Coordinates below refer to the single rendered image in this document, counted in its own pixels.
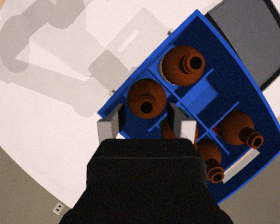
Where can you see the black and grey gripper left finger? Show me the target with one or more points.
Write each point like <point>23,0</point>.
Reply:
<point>112,124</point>

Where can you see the blue divided crate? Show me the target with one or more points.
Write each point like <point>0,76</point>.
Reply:
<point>228,85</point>

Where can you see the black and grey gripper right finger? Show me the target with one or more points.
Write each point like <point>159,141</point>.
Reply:
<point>182,126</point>

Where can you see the grey rectangular tray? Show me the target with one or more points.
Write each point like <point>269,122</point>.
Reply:
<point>254,28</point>

